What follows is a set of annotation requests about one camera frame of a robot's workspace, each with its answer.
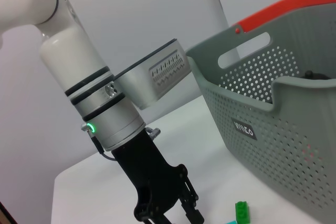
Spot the grey-green perforated storage bin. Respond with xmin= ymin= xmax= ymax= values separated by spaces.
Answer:
xmin=185 ymin=11 xmax=336 ymax=222

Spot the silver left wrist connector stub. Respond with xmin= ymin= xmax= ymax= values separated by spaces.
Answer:
xmin=145 ymin=127 xmax=161 ymax=140

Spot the left arm cable with plug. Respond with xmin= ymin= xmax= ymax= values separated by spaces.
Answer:
xmin=80 ymin=123 xmax=117 ymax=161

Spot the black clay teapot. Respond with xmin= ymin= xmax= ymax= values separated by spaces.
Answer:
xmin=300 ymin=70 xmax=332 ymax=80

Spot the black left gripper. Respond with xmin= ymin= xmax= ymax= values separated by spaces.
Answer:
xmin=111 ymin=129 xmax=206 ymax=224

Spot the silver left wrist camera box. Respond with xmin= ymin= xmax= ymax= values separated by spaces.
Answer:
xmin=114 ymin=39 xmax=191 ymax=111

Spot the opaque green two-stud brick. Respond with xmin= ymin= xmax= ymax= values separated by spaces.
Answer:
xmin=235 ymin=201 xmax=252 ymax=222

